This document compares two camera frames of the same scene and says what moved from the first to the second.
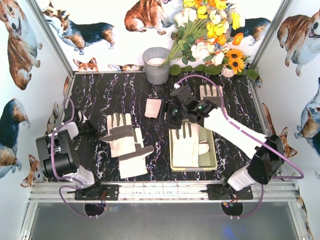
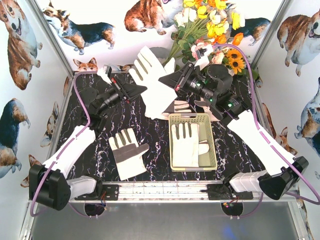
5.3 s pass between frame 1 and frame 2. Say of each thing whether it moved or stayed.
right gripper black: moved
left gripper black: moved
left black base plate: stayed
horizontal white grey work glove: moved
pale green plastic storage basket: stayed
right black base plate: stayed
